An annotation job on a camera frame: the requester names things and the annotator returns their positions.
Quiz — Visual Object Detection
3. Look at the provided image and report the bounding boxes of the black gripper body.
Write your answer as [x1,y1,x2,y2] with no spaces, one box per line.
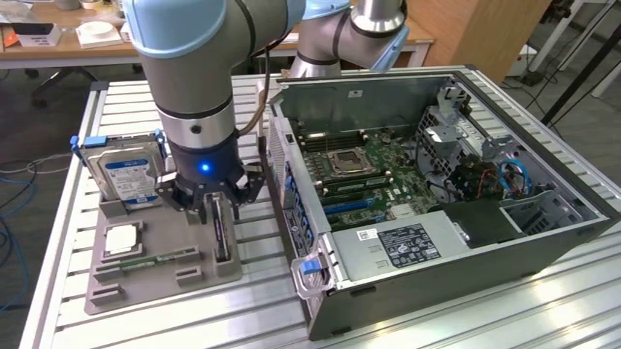
[170,140,243,197]

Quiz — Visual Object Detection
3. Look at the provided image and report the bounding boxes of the black GPU graphics card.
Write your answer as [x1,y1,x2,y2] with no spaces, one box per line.
[205,191,234,263]

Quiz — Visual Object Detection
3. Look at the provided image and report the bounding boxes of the hard disk blue carrier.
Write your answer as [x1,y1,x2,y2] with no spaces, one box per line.
[71,129,169,212]

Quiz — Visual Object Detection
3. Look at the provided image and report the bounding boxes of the grey plastic parts rack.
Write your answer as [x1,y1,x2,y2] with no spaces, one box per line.
[84,188,243,316]

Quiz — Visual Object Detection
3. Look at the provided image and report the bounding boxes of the silver CPU chip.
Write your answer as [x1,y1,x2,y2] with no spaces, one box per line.
[104,225,142,255]

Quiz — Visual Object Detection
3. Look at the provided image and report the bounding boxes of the loose green RAM stick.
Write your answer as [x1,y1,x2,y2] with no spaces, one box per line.
[119,254,179,268]

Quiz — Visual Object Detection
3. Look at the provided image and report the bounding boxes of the blue expansion slot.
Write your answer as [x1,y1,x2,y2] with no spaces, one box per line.
[323,201,373,216]

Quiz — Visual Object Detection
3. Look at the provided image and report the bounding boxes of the black RAM slot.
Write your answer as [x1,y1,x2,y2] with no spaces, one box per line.
[303,140,369,153]
[301,131,365,143]

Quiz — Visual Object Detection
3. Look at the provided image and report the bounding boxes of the metal CPU socket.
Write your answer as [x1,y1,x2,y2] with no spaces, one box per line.
[325,148,372,178]

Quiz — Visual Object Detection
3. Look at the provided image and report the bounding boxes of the installed green RAM stick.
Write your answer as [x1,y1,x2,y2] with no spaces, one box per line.
[321,176,396,196]

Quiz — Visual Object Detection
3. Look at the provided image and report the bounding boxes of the green motherboard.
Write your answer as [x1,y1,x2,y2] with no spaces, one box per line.
[293,125,445,230]

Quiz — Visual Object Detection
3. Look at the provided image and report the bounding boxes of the grey power supply unit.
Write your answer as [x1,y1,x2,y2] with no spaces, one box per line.
[331,212,470,284]

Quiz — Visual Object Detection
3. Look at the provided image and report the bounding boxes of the silver finned heat sink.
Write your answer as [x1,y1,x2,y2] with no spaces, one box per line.
[390,203,421,220]

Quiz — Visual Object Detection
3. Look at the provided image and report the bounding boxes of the black chair base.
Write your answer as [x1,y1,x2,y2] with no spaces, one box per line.
[27,67,102,108]

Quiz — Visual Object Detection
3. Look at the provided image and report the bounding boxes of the perforated metal drive cage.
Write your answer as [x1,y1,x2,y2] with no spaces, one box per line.
[416,105,489,175]

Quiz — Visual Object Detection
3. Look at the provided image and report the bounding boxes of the white round fixture on base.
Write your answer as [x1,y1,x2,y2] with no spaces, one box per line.
[76,20,126,49]

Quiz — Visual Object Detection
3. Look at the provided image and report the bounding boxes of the black and white box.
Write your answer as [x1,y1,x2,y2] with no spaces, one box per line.
[12,23,63,48]

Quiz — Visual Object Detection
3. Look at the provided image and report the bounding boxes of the open dark grey PC case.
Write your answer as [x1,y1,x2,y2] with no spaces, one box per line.
[255,71,621,342]

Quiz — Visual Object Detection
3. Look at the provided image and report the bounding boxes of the grey metal disk bay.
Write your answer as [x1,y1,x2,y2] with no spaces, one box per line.
[498,188,608,236]

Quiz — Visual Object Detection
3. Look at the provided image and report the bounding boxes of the black floor pedal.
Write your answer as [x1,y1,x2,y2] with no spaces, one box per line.
[520,71,549,87]

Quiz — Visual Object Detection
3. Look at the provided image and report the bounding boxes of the black slanted pole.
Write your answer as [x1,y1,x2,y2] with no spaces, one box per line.
[540,21,621,127]

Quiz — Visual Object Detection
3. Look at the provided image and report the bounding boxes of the blue case handle latch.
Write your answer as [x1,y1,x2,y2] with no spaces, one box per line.
[299,260,325,278]

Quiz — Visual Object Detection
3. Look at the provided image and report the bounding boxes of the white floor cable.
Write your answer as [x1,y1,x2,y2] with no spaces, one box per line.
[0,152,74,175]

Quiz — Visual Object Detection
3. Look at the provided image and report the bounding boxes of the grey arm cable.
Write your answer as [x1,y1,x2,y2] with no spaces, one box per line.
[237,31,302,136]

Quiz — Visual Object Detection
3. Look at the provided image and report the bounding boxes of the blue floor cable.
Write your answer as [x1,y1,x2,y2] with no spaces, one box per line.
[0,176,38,313]

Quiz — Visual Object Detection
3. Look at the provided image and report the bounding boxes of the blue data wire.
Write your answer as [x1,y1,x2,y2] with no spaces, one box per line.
[496,158,534,200]

